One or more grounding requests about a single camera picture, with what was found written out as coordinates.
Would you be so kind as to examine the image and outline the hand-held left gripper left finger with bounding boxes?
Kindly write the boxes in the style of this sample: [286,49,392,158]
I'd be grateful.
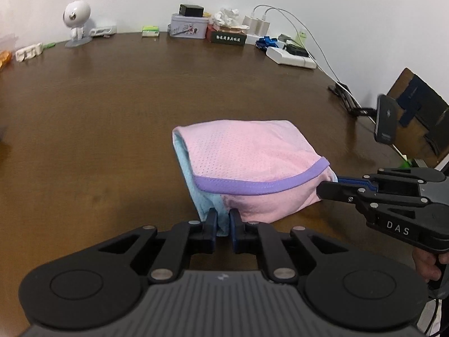
[98,208,218,285]

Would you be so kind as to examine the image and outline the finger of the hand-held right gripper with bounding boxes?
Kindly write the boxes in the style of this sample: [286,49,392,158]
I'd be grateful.
[335,168,437,197]
[316,179,429,216]

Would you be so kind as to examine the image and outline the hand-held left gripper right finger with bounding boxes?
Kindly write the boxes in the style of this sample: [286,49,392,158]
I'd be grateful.
[230,209,348,285]

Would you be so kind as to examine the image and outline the pink blue mesh garment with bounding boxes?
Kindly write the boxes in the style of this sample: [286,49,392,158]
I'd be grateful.
[173,119,339,236]

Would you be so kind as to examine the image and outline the person's right hand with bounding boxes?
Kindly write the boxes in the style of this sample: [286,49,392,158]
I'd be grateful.
[412,247,443,283]

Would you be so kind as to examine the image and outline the cardboard box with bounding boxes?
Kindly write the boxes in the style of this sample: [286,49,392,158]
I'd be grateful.
[386,67,449,169]

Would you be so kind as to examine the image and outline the black phone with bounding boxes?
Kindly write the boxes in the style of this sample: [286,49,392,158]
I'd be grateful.
[375,94,400,144]

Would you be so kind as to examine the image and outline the white power strip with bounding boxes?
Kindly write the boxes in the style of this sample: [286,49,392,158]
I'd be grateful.
[266,47,317,69]

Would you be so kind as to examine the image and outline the black battery charger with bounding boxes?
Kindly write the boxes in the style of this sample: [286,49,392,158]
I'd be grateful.
[285,44,309,57]

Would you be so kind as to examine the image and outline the dark green tissue box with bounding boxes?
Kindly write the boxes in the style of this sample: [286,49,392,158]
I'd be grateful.
[206,28,245,46]

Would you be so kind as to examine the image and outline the grey metal tin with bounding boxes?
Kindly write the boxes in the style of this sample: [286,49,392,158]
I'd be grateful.
[170,13,207,40]

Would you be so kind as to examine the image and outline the small black box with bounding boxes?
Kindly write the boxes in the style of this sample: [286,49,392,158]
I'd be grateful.
[179,3,205,17]

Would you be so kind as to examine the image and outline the white plastic clip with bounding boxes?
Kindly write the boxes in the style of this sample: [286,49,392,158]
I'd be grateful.
[15,43,43,62]
[89,25,117,37]

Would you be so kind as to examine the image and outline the white astronaut figurine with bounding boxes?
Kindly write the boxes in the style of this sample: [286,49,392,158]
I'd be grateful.
[63,1,92,48]

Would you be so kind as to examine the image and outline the clear box of orange peels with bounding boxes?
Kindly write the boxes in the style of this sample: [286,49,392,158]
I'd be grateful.
[0,33,18,72]

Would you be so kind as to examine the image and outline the white charging cable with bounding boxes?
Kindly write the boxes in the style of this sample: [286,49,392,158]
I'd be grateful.
[261,7,358,106]
[252,4,355,102]

